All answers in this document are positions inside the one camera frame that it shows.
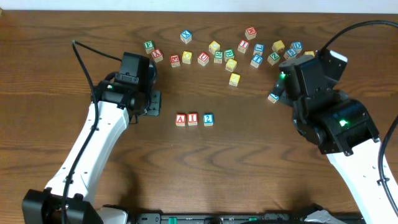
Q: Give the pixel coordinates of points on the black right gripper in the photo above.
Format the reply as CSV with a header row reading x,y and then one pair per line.
x,y
280,86

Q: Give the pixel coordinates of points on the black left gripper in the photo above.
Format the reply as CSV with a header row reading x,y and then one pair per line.
x,y
154,103

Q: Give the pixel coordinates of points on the red A block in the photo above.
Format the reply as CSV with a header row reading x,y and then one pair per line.
x,y
180,119

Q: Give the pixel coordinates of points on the red i block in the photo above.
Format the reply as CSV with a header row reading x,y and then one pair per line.
x,y
243,46
192,119

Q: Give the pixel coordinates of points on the blue 2 block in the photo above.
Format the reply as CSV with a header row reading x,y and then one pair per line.
x,y
208,119

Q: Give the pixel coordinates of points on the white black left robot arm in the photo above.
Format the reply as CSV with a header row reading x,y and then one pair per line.
x,y
69,196

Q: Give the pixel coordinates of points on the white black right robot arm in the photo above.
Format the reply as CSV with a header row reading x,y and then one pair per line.
x,y
341,128

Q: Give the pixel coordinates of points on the blue P block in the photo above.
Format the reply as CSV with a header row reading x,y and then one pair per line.
x,y
273,98

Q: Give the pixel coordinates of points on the green Z block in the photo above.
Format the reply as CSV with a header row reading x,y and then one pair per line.
x,y
273,58

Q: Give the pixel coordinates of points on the blue S block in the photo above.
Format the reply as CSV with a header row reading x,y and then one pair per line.
x,y
289,54

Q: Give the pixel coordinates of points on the blue T block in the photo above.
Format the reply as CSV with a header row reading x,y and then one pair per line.
x,y
256,60

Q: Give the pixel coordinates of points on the yellow block upper right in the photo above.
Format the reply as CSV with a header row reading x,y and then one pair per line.
x,y
278,46

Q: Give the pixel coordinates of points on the yellow block far right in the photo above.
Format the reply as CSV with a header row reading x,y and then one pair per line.
x,y
309,53

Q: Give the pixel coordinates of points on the yellow block lower middle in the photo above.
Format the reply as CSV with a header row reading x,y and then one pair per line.
x,y
234,79

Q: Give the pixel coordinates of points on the blue L block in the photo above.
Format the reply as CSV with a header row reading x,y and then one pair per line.
x,y
258,49

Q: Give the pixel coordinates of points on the blue D block upper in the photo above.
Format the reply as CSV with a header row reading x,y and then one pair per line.
x,y
296,46

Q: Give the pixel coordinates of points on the red E block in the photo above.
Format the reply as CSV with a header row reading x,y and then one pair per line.
x,y
175,60

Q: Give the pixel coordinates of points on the red X block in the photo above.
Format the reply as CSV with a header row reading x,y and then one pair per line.
x,y
157,55

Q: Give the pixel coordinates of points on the yellow block below B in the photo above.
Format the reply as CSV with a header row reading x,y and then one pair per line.
x,y
231,65

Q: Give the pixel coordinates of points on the yellow block near left gripper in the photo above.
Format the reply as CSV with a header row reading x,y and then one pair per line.
x,y
187,57

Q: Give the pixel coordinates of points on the green B block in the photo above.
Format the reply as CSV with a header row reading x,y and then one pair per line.
x,y
228,54

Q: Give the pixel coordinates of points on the green F block upper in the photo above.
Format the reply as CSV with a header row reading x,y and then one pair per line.
x,y
149,46

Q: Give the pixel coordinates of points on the red H block top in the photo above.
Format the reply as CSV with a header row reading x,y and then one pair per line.
x,y
250,33

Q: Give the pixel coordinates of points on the green R block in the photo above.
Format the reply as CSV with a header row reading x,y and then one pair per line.
x,y
218,56

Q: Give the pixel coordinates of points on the red U block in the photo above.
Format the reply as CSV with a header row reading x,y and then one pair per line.
x,y
203,58

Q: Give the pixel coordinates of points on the yellow block top middle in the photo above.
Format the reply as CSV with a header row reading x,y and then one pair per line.
x,y
214,46

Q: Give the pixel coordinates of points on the blue X block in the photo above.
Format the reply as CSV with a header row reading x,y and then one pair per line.
x,y
186,36

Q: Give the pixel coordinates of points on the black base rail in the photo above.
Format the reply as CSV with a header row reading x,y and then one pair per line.
x,y
157,218

